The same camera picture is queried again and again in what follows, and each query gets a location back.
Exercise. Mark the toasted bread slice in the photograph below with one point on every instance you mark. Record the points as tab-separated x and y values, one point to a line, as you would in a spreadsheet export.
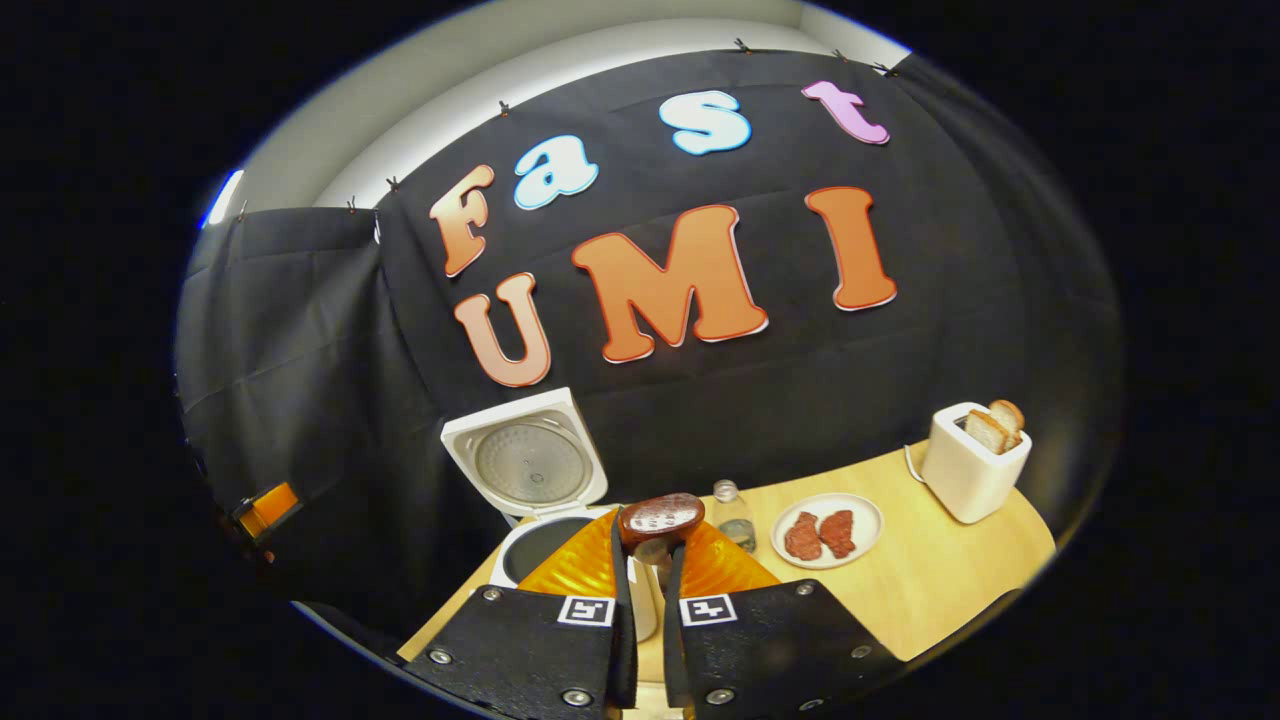
985	432
1010	418

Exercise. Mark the white toaster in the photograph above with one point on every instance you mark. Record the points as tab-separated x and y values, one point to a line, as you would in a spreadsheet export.
965	480

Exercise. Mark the clear glass bottle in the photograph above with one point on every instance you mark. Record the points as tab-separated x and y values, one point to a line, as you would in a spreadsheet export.
735	525

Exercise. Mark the dark wooden spoon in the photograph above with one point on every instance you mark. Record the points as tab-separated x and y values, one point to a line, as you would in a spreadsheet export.
660	518

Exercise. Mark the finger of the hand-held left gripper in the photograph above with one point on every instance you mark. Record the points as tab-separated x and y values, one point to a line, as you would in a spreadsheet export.
270	508

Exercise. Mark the white round plate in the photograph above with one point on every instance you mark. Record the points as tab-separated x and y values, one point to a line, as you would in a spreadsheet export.
868	520

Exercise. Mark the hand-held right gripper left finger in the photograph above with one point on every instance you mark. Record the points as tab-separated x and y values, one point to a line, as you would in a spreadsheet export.
625	640

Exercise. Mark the white rice cooker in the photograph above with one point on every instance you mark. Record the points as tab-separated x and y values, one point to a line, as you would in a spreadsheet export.
525	465

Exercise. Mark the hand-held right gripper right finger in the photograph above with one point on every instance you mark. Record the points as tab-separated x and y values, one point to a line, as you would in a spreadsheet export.
673	640

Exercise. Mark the red meat piece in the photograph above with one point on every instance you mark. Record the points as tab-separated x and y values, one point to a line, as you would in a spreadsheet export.
802	537
838	533

